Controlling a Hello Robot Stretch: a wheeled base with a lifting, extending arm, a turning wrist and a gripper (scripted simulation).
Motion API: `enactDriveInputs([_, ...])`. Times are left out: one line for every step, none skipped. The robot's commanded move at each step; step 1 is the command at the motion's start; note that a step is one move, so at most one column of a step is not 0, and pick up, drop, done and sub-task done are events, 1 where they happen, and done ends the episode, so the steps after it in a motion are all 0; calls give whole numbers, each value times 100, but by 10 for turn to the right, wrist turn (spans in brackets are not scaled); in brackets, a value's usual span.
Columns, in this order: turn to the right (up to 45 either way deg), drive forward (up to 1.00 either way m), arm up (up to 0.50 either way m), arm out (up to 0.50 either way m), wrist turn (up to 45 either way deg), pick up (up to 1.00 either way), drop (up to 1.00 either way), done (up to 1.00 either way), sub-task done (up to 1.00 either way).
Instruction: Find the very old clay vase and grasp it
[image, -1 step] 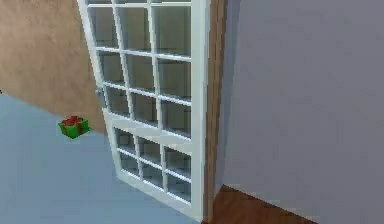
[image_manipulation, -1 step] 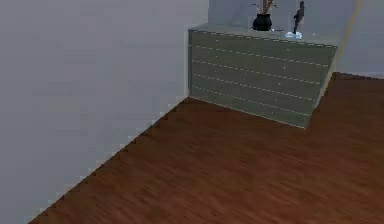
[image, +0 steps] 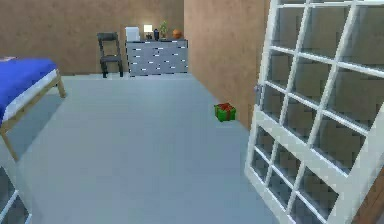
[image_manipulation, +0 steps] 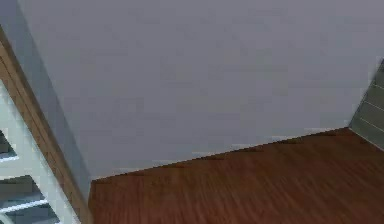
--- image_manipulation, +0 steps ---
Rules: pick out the grey slatted cabinet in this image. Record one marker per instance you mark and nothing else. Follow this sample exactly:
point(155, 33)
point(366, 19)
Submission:
point(370, 116)

